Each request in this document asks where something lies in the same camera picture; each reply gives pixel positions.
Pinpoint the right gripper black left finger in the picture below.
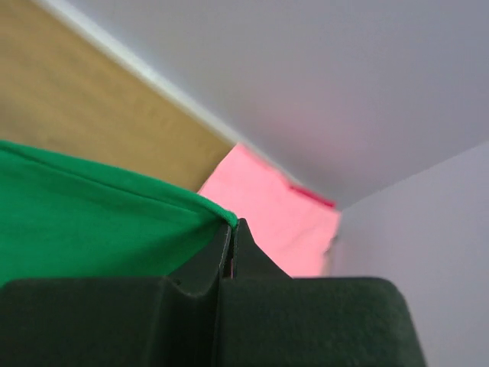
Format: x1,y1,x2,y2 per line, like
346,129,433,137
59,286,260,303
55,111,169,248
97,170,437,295
1,225,232,366

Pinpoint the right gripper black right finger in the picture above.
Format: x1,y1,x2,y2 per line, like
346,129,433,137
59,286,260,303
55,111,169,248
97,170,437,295
213,219,426,366

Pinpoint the green t shirt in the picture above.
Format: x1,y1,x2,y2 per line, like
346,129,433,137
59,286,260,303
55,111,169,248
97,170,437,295
1,141,238,283

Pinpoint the folded shirts stack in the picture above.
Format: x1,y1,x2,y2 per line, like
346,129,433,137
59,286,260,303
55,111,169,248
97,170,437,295
289,184,336,209

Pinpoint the pink folded t shirt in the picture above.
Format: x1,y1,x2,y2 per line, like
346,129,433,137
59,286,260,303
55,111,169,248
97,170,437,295
199,145,341,278

